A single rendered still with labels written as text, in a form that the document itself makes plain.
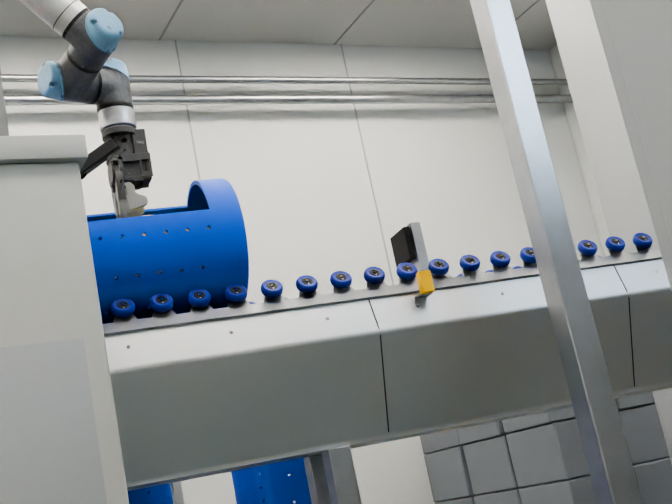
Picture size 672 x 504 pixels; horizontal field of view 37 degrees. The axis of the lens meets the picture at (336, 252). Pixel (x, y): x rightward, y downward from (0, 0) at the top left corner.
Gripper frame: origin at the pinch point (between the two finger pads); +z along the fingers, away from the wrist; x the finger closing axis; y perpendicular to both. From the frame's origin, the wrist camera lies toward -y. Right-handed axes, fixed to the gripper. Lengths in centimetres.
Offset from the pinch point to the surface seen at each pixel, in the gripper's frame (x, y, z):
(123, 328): -6.6, -3.5, 22.5
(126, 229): -8.7, -0.5, 3.7
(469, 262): -6, 72, 18
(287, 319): -6.9, 28.6, 25.0
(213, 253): -7.9, 15.8, 10.1
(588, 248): -6, 101, 18
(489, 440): 270, 202, 48
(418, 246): 1, 63, 11
